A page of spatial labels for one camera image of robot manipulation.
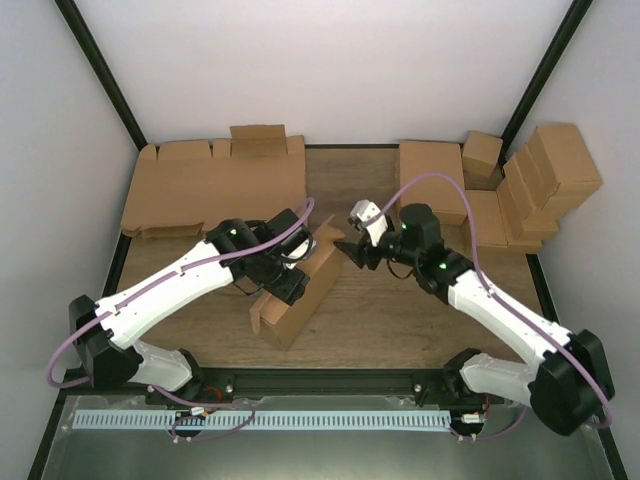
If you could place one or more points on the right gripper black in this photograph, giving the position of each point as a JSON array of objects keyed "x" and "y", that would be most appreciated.
[{"x": 361, "y": 252}]

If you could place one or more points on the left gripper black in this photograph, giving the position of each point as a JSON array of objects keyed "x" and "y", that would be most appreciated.
[{"x": 291, "y": 289}]

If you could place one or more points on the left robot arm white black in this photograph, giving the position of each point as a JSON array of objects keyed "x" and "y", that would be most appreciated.
[{"x": 109, "y": 330}]

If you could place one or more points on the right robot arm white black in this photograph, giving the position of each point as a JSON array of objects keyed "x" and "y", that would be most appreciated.
[{"x": 562, "y": 376}]

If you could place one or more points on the large folded cardboard box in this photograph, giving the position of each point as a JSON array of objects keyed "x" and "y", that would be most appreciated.
[{"x": 420, "y": 157}]

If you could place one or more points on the small folded box at back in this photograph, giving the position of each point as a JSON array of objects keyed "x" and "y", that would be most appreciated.
[{"x": 480, "y": 153}]

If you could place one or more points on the lower folded box right stack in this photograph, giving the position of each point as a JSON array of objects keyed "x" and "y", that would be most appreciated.
[{"x": 523, "y": 236}]

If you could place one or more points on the folded box stack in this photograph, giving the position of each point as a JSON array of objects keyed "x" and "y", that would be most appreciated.
[
  {"x": 567, "y": 170},
  {"x": 526, "y": 187},
  {"x": 523, "y": 236}
]

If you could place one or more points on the middle folded box right stack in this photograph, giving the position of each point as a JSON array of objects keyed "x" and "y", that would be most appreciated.
[{"x": 526, "y": 187}]

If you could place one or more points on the top folded box right stack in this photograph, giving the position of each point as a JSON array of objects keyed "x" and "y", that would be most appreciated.
[{"x": 567, "y": 170}]

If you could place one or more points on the stack of flat cardboard blanks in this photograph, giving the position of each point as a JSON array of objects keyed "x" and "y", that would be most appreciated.
[{"x": 184, "y": 188}]

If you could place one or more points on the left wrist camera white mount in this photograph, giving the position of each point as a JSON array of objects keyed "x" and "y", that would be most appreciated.
[{"x": 303, "y": 251}]

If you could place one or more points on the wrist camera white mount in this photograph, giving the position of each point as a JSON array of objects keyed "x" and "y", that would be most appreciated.
[
  {"x": 367, "y": 217},
  {"x": 303, "y": 251}
]

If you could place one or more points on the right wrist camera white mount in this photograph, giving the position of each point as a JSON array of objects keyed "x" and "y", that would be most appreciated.
[{"x": 367, "y": 217}]

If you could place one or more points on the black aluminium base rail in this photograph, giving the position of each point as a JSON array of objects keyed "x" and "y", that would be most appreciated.
[{"x": 425, "y": 386}]

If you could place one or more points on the light blue slotted cable duct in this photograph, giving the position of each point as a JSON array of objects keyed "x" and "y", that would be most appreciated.
[{"x": 402, "y": 420}]

